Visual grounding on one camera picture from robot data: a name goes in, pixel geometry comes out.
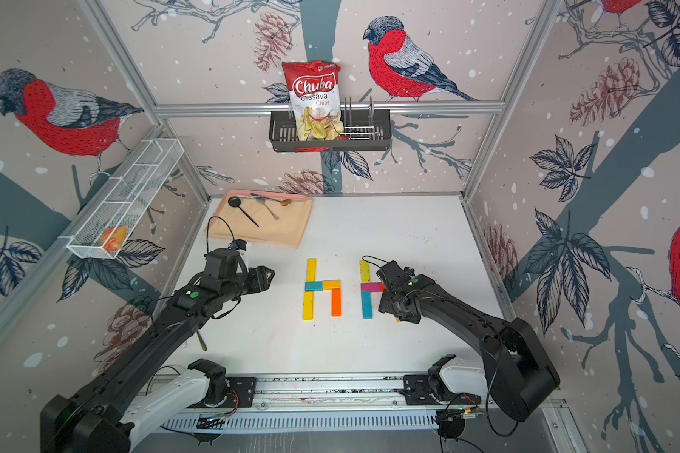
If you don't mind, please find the orange block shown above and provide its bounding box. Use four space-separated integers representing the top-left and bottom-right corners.
331 288 342 317

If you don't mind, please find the red cassava chips bag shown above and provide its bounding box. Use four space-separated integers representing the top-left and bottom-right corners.
283 62 345 141

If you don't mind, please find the wooden handled spoon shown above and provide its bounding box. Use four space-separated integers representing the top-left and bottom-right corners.
250 193 292 207

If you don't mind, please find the magenta block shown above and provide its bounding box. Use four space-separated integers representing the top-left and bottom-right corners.
361 282 379 293

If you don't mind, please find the small teal block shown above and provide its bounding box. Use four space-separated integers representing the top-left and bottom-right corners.
305 281 324 292

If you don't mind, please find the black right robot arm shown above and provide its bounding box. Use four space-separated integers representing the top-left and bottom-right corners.
377 260 561 423

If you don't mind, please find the teal long block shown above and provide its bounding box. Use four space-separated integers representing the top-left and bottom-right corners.
361 292 373 319

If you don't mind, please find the lime yellow block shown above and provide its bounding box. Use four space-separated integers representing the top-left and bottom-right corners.
359 260 371 284

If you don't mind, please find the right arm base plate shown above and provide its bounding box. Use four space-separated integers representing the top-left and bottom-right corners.
400 375 481 406

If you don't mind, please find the silver fork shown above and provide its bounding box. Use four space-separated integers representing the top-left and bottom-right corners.
250 193 280 221

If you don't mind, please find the beige folded cloth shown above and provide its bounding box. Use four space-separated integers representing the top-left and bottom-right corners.
206 190 313 249

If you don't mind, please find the small wooden spoon by wall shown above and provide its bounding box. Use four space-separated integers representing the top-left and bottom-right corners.
196 331 208 352

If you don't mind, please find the small amber block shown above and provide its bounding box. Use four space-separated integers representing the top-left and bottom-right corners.
322 280 341 291

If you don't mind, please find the black ladle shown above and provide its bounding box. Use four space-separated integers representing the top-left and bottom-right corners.
228 196 259 228

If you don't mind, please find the black wire basket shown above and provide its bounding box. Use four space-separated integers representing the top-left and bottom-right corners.
269 101 392 152

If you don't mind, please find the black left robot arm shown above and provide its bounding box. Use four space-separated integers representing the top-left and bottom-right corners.
40 249 275 452

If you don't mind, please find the orange item in white basket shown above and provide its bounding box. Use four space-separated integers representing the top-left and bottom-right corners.
99 226 128 254

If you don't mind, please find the white wire shelf basket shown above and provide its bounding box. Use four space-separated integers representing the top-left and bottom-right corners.
67 138 184 260

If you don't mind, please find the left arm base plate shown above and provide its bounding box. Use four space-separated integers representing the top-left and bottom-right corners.
192 377 258 410

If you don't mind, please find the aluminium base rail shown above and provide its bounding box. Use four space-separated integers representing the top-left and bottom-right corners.
156 372 517 442

